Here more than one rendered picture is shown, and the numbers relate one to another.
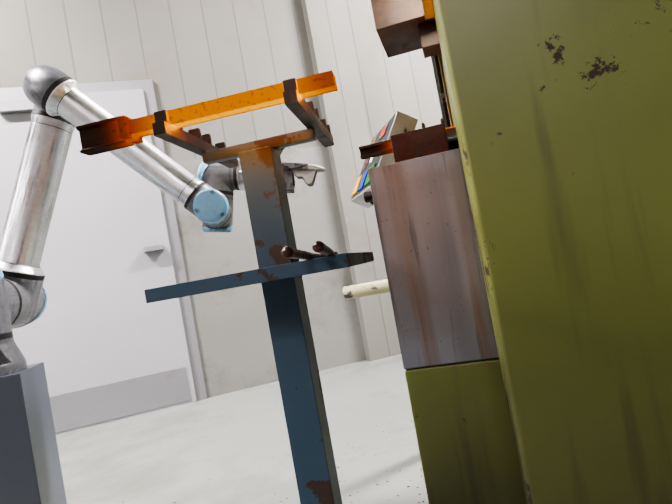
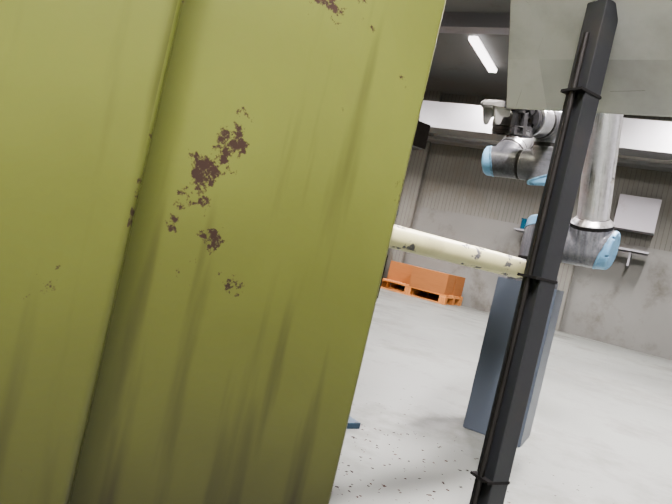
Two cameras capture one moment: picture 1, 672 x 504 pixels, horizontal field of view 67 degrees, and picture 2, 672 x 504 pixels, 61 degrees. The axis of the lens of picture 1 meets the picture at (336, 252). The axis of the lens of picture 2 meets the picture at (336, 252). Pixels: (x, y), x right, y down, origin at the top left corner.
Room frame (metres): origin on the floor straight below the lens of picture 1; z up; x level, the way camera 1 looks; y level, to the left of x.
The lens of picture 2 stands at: (2.35, -1.21, 0.58)
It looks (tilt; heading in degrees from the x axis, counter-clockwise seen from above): 1 degrees down; 135
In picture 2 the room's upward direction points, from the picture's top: 13 degrees clockwise
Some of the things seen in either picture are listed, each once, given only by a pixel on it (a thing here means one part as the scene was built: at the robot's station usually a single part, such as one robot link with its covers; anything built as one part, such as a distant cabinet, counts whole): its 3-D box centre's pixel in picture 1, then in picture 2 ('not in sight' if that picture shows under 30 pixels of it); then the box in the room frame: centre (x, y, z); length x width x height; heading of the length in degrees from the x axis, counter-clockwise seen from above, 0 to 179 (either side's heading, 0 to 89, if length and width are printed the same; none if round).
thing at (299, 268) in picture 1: (280, 272); not in sight; (0.92, 0.10, 0.72); 0.40 x 0.30 x 0.02; 171
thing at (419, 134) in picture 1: (421, 147); not in sight; (1.15, -0.23, 0.95); 0.12 x 0.09 x 0.07; 76
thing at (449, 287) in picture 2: not in sight; (419, 281); (-3.67, 6.87, 0.25); 1.37 x 0.94 x 0.50; 17
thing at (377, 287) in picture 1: (407, 282); (462, 254); (1.70, -0.22, 0.62); 0.44 x 0.05 x 0.05; 76
